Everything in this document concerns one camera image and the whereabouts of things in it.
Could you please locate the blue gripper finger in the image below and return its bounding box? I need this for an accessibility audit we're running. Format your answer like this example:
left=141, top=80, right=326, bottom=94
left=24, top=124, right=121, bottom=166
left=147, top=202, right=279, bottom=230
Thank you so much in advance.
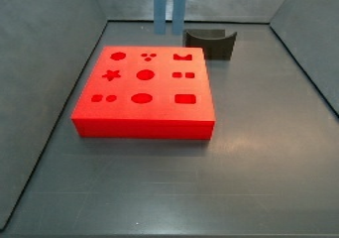
left=173, top=0, right=187, bottom=35
left=154, top=0, right=167, bottom=35

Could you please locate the black curved holder block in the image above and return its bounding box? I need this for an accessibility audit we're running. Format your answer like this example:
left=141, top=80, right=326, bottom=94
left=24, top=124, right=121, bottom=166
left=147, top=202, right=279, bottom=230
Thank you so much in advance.
left=183, top=29, right=238, bottom=60

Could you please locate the red shape-sorter block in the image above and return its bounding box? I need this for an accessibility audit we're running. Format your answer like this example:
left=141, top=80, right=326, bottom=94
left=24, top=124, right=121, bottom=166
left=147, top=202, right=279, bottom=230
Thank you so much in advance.
left=73, top=46, right=217, bottom=140

